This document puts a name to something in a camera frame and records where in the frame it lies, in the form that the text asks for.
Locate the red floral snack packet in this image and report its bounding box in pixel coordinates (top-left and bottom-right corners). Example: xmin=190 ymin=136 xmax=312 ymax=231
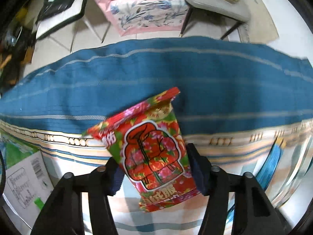
xmin=82 ymin=87 xmax=199 ymax=212

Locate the large cardboard box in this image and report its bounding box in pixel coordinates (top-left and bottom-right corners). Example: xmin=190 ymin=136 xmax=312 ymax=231
xmin=1 ymin=130 xmax=54 ymax=228

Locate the beige flat board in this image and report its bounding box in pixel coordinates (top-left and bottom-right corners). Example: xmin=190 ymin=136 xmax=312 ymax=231
xmin=238 ymin=0 xmax=279 ymax=44

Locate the white black chair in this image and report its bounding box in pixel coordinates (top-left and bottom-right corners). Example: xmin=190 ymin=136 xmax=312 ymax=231
xmin=35 ymin=0 xmax=105 ymax=52

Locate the pink floral bag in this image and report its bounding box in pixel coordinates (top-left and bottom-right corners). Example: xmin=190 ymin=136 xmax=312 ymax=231
xmin=94 ymin=0 xmax=189 ymax=36

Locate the grey chair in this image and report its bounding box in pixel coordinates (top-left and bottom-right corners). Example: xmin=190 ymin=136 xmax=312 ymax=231
xmin=179 ymin=0 xmax=250 ymax=40

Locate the blue strap packet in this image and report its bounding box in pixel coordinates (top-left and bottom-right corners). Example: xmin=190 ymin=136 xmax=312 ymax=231
xmin=226 ymin=136 xmax=287 ymax=223

